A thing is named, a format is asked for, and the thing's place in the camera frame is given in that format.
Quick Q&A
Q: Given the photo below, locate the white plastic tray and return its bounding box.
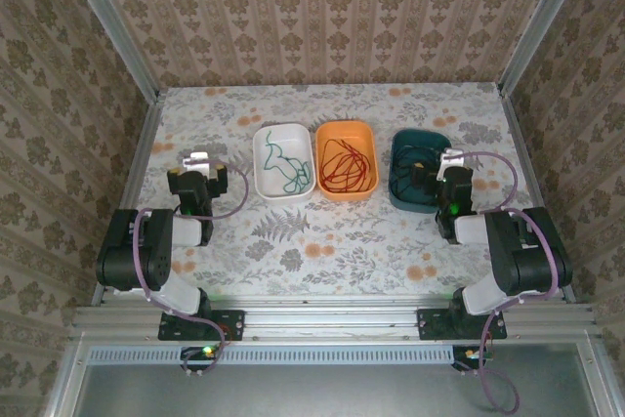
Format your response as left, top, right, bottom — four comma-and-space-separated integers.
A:
252, 122, 316, 203

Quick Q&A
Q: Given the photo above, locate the aluminium frame post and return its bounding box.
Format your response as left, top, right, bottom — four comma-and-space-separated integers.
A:
56, 0, 160, 99
497, 0, 595, 96

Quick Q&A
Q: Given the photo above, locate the thin red cable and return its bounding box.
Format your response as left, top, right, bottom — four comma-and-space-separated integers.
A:
319, 138, 374, 194

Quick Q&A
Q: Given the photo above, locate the floral tablecloth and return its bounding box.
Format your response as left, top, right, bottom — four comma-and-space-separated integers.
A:
114, 82, 561, 299

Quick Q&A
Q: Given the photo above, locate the aluminium frame rail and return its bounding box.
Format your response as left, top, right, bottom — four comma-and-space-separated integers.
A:
71, 295, 598, 341

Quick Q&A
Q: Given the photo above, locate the thin green cable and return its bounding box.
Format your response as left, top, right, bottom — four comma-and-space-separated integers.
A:
263, 129, 314, 194

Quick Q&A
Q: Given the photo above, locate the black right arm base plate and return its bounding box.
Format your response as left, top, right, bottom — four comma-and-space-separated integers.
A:
417, 308, 507, 340

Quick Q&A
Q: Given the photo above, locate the orange plastic tray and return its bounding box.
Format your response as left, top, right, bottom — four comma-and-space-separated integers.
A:
315, 118, 381, 202

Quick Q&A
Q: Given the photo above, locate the teal plastic tray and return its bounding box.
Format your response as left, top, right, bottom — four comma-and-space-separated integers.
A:
389, 128, 453, 213

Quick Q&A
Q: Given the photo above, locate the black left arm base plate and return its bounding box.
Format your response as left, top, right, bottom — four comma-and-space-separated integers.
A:
158, 309, 245, 342

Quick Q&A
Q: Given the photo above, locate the grey slotted cable duct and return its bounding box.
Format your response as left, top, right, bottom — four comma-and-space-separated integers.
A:
87, 343, 455, 365

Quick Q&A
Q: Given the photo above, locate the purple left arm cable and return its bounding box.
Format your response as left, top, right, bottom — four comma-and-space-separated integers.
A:
132, 157, 250, 377

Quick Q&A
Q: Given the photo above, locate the grey metal lower shelf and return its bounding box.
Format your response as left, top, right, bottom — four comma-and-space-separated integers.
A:
72, 362, 604, 417

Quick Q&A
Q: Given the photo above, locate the aluminium side rail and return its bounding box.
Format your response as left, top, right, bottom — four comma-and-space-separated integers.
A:
91, 92, 166, 306
496, 83, 577, 304

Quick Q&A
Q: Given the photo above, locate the thin black cable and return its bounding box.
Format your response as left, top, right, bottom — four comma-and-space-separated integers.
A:
393, 145, 440, 204

